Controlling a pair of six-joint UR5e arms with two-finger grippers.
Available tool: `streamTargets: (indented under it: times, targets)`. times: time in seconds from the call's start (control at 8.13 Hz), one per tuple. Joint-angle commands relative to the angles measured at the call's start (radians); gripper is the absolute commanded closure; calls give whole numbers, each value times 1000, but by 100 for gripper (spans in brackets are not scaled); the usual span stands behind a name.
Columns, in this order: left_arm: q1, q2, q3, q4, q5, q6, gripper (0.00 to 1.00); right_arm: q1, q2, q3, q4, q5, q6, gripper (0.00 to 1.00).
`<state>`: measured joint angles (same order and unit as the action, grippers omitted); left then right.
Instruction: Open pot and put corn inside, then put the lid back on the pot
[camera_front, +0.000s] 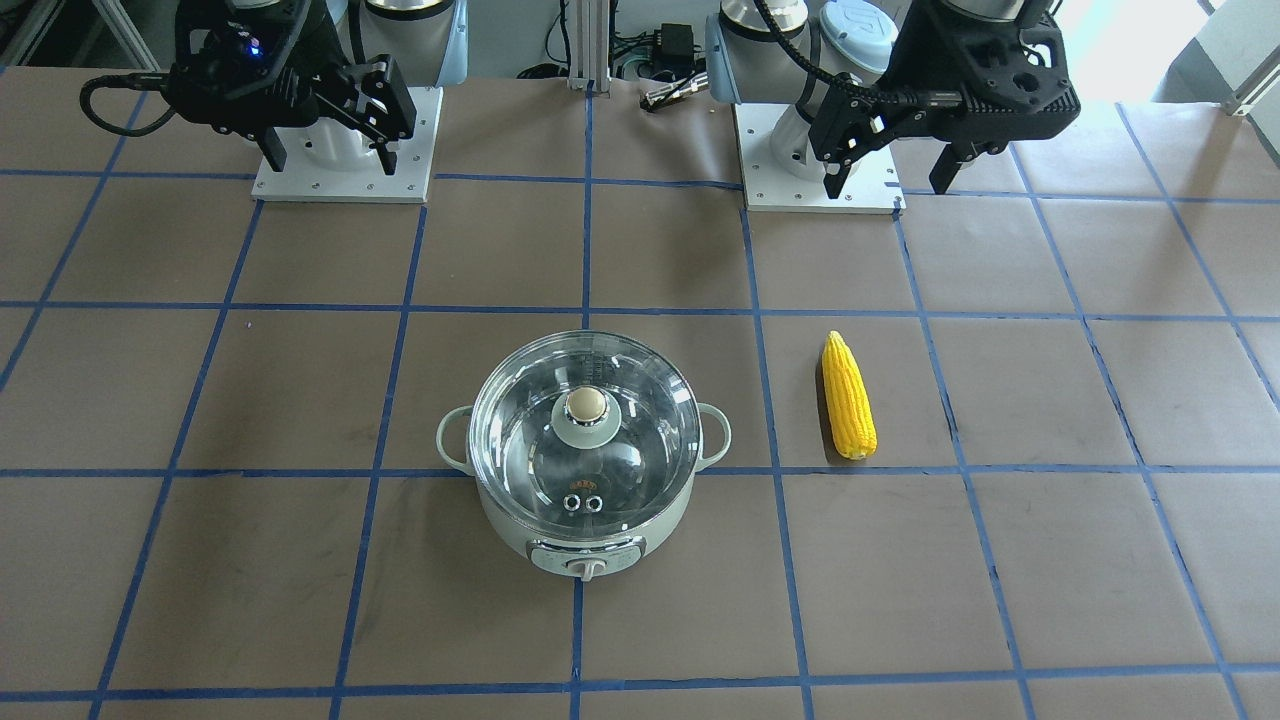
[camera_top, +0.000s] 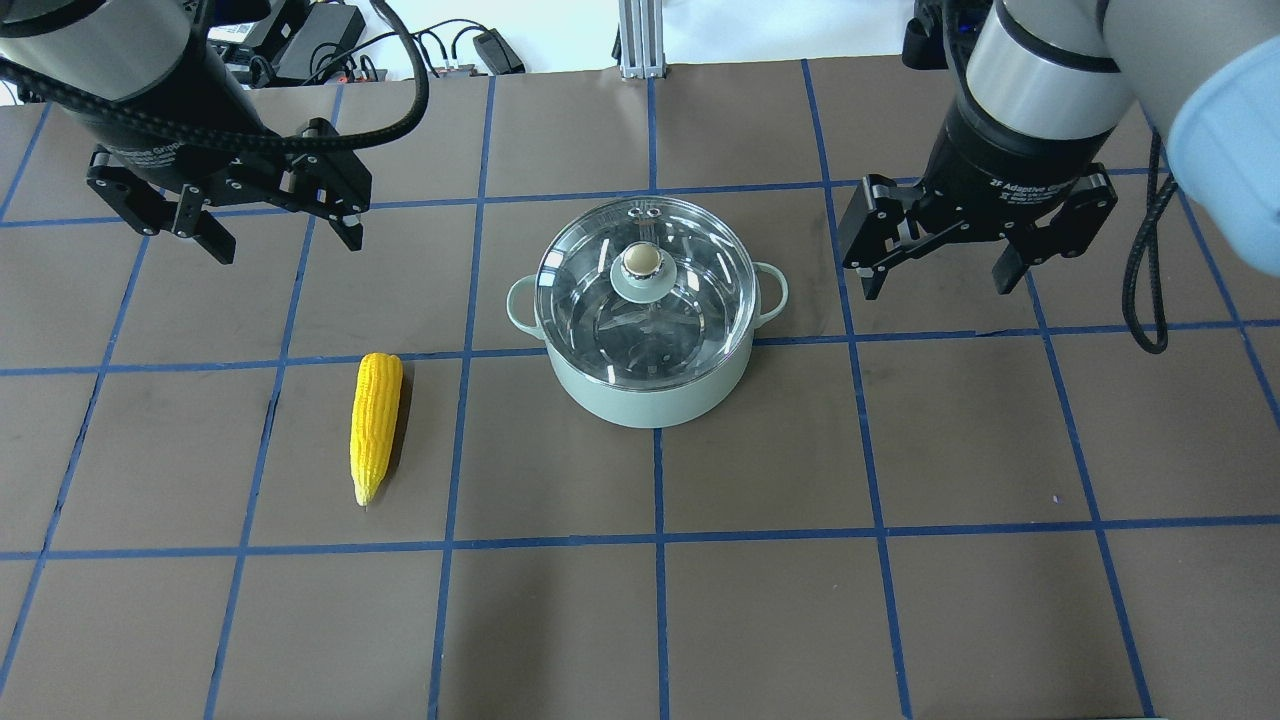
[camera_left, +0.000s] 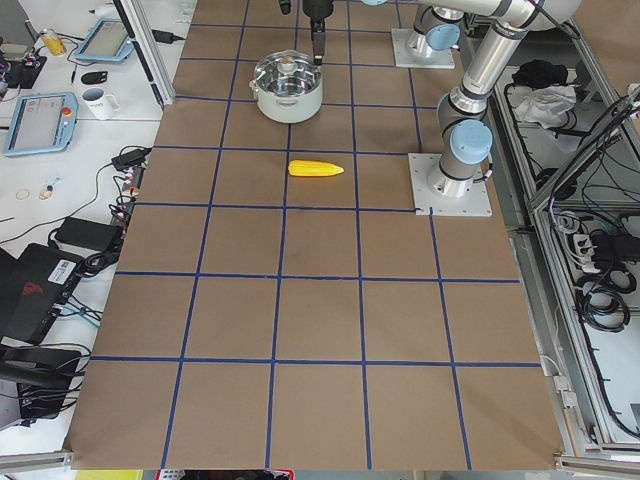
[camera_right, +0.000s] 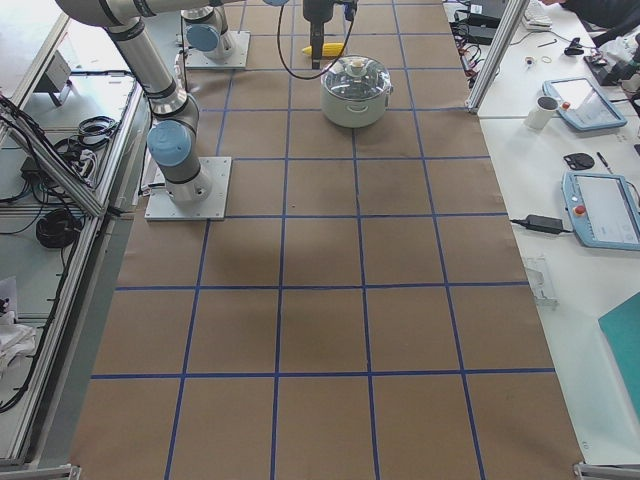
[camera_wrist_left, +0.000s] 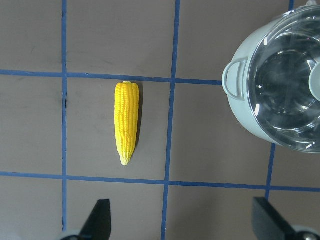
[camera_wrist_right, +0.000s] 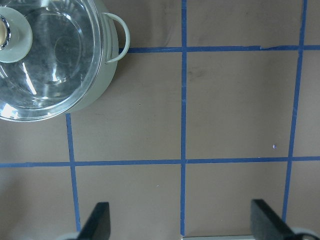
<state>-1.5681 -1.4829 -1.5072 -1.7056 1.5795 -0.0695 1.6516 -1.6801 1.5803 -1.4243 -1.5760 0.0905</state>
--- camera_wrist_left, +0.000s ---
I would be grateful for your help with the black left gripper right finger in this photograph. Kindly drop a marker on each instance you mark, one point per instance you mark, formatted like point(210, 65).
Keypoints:
point(267, 223)

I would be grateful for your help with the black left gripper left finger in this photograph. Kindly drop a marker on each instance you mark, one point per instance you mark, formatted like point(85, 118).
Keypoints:
point(98, 224)

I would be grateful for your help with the yellow corn cob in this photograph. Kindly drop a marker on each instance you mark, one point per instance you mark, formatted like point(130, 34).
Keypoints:
point(126, 115)

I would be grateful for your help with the glass pot lid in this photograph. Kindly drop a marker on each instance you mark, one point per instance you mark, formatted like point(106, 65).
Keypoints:
point(279, 93)

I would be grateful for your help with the pale green electric pot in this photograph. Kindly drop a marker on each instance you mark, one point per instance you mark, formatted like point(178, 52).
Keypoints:
point(235, 78)

